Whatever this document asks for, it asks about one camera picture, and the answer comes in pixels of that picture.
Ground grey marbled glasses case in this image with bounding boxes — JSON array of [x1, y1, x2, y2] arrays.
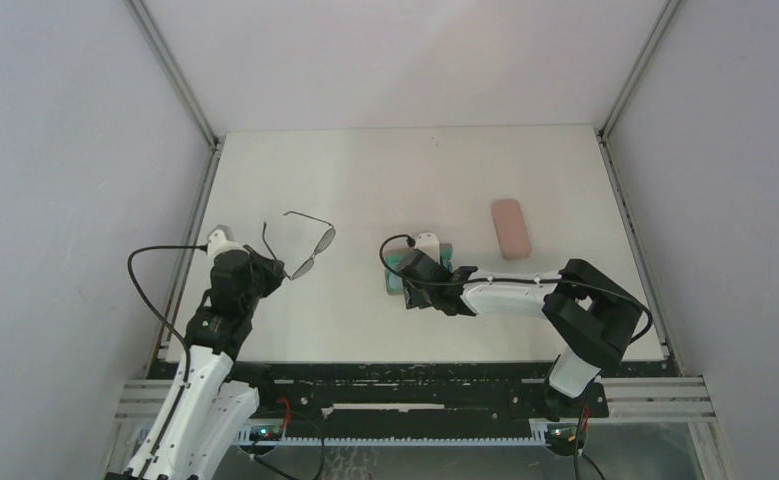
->
[[382, 241, 455, 297]]

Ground black frame grey sunglasses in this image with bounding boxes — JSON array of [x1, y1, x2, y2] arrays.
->
[[261, 210, 337, 281]]

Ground pink glasses case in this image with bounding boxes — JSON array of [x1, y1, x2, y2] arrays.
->
[[490, 199, 532, 260]]

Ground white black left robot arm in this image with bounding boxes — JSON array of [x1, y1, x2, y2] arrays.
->
[[117, 242, 286, 479]]

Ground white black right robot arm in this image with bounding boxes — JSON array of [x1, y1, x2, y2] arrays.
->
[[391, 249, 653, 400]]

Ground black right camera cable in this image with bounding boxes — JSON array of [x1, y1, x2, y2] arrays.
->
[[378, 233, 655, 346]]

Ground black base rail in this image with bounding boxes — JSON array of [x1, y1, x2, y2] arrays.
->
[[231, 362, 610, 440]]

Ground aluminium frame post left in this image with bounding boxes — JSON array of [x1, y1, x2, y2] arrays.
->
[[123, 0, 221, 150]]

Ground aluminium frame post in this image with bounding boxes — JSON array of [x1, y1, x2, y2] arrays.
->
[[123, 0, 221, 150], [598, 0, 686, 144]]

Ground aluminium frame post right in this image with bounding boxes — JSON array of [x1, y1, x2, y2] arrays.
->
[[598, 0, 686, 144]]

